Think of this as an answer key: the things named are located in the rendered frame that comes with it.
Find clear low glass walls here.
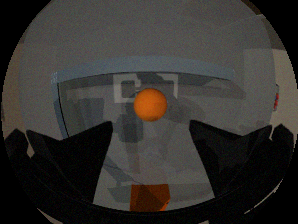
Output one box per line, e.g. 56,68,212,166
59,79,82,137

